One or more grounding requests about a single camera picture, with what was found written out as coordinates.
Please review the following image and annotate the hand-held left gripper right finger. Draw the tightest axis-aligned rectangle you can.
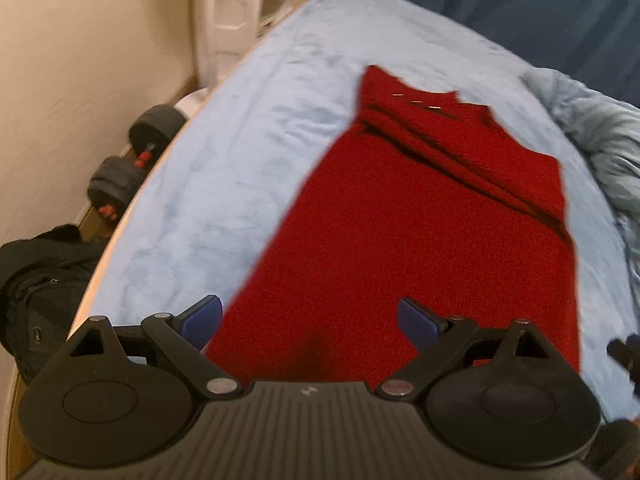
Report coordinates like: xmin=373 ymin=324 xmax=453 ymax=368
xmin=375 ymin=297 xmax=554 ymax=403

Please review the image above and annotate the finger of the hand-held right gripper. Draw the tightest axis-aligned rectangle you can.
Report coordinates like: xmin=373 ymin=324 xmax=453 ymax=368
xmin=606 ymin=333 xmax=640 ymax=387
xmin=584 ymin=419 xmax=640 ymax=480

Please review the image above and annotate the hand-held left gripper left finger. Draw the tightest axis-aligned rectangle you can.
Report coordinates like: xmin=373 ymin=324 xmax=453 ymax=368
xmin=64 ymin=294 xmax=240 ymax=402

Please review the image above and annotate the red knit sweater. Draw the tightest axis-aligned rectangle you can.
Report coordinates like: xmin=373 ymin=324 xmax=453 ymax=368
xmin=205 ymin=64 xmax=582 ymax=386

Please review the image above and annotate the black bag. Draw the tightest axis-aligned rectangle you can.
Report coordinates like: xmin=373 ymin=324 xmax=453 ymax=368
xmin=0 ymin=224 xmax=108 ymax=386

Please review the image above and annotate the black dumbbell with red collar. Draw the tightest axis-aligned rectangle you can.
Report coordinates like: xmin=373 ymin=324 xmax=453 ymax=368
xmin=127 ymin=104 xmax=188 ymax=168
xmin=86 ymin=155 xmax=148 ymax=220

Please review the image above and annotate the grey-blue duvet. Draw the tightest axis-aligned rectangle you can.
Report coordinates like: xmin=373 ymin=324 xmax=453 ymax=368
xmin=520 ymin=67 xmax=640 ymax=261

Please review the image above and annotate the white shelf unit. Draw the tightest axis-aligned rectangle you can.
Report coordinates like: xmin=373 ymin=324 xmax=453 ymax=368
xmin=189 ymin=0 xmax=316 ymax=92

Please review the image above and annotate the dark blue curtain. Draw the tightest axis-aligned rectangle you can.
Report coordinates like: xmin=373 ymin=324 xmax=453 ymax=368
xmin=312 ymin=0 xmax=640 ymax=111

